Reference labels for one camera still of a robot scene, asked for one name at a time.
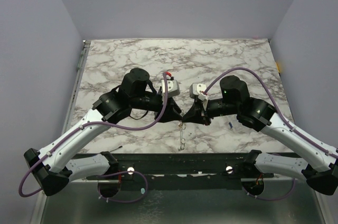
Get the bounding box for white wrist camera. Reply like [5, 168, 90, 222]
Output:
[189, 83, 208, 101]
[161, 80, 180, 98]

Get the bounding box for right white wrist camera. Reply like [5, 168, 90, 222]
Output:
[189, 83, 208, 101]

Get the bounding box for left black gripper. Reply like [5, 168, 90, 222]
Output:
[132, 92, 183, 123]

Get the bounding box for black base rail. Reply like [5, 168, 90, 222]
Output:
[54, 151, 315, 190]

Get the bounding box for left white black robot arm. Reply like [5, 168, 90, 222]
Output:
[24, 68, 182, 196]

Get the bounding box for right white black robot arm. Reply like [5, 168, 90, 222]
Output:
[183, 76, 337, 195]

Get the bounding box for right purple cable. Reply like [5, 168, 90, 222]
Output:
[202, 67, 338, 201]

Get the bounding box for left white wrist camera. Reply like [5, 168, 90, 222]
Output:
[161, 80, 180, 98]

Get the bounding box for purple cable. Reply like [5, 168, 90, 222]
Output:
[18, 71, 172, 203]
[202, 67, 338, 201]

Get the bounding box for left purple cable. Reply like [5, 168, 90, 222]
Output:
[18, 71, 172, 203]

